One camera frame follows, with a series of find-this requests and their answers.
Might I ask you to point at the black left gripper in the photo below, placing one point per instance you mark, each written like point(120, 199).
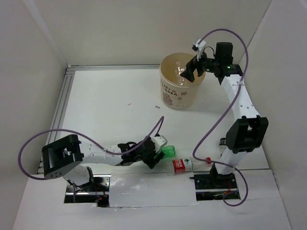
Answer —
point(151, 161)

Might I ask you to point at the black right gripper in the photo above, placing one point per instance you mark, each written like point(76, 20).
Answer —
point(188, 74)

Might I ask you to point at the green plastic bottle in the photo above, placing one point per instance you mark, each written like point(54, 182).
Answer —
point(166, 152)

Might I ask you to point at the clear bottle large red label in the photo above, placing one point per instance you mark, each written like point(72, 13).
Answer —
point(186, 165)

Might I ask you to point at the small bottle black label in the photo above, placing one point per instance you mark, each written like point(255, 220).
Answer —
point(222, 145)

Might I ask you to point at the clear bottle unlabelled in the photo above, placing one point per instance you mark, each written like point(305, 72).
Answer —
point(179, 68)

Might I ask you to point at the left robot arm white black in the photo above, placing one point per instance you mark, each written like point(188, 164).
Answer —
point(68, 157)

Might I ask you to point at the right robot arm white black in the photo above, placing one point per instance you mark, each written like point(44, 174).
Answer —
point(249, 128)

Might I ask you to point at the beige cartoon bin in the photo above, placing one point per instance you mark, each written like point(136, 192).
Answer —
point(177, 92)

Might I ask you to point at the silver tape sheet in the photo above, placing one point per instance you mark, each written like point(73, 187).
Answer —
point(151, 190)

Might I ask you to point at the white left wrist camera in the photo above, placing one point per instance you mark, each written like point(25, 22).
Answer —
point(159, 142)

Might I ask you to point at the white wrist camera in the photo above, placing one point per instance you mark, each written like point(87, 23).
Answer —
point(159, 142)
point(199, 46)

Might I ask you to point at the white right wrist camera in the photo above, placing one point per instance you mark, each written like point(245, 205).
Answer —
point(199, 46)

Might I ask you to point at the aluminium frame rail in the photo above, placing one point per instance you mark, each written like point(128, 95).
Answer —
point(117, 104)

